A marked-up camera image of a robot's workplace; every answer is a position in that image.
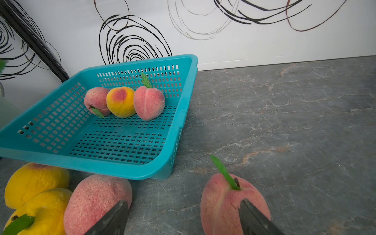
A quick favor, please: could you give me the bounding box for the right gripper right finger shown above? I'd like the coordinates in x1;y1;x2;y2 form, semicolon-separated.
239;199;285;235

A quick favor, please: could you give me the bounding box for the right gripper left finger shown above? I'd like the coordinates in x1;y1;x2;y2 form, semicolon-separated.
85;200;129;235

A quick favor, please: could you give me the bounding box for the teal plastic basket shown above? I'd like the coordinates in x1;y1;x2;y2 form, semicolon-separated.
1;54;198;180

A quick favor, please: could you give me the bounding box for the yellow peach red spot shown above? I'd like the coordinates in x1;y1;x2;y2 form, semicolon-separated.
106;86;136;118

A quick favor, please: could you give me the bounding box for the pink peach with leaf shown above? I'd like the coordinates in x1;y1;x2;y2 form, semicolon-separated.
134;73;165;121

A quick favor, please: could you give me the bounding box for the yellow peach near basket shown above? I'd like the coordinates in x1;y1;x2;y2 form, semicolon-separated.
5;163;70;209

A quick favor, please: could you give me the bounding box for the yellow peach with leaf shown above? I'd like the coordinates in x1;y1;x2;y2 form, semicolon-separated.
11;188;72;235

